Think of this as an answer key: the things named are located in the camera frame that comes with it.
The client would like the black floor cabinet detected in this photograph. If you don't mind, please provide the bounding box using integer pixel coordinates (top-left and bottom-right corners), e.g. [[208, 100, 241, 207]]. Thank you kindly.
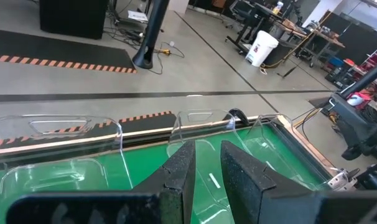
[[39, 0, 110, 40]]

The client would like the black floor cable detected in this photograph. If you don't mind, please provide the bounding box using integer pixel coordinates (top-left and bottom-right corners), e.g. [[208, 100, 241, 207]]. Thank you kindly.
[[147, 40, 186, 75]]

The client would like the white paper sheet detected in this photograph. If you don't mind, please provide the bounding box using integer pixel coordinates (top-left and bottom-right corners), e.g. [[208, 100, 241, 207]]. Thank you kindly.
[[128, 10, 149, 22]]

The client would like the wooden workbench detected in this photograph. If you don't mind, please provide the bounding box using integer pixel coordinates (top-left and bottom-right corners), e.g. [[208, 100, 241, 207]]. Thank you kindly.
[[281, 18, 347, 68]]

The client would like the black office desk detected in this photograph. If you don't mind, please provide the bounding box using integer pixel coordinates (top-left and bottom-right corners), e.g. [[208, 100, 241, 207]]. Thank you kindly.
[[225, 0, 291, 56]]

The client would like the black cable hook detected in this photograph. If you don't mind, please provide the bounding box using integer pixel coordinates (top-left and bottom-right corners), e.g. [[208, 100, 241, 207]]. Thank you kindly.
[[228, 108, 250, 127]]

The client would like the black partition panel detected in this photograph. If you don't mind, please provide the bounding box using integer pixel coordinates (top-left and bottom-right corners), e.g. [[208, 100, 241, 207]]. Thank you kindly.
[[319, 11, 377, 65]]

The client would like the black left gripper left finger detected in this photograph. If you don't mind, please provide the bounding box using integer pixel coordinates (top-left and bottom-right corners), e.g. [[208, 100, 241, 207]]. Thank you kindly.
[[132, 139, 197, 224]]

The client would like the yellow cable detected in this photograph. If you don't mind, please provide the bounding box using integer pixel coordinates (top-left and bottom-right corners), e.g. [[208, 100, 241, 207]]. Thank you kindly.
[[292, 107, 323, 129]]

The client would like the silver mounting bracket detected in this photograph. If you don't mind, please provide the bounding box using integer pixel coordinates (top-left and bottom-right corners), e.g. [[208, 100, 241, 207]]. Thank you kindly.
[[327, 169, 353, 191]]

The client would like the black floor stand post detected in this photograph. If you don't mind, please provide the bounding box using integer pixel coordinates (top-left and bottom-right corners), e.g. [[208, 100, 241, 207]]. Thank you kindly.
[[132, 0, 170, 70]]

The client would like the green table mat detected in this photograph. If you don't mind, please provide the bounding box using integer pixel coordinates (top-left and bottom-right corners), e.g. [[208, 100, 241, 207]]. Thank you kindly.
[[0, 124, 325, 224]]

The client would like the black diagonal pole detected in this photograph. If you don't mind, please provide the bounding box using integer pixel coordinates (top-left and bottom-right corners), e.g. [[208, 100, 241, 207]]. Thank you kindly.
[[340, 57, 377, 98]]

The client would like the black cable bundle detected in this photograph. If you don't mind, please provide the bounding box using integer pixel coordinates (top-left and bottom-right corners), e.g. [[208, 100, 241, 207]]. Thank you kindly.
[[104, 9, 146, 42]]

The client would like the white trash bin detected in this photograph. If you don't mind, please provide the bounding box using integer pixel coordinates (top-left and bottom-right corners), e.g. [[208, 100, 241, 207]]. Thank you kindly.
[[245, 30, 279, 68]]

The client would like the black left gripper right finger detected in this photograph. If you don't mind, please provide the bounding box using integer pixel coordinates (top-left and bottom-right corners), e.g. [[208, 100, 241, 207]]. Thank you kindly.
[[221, 140, 316, 224]]

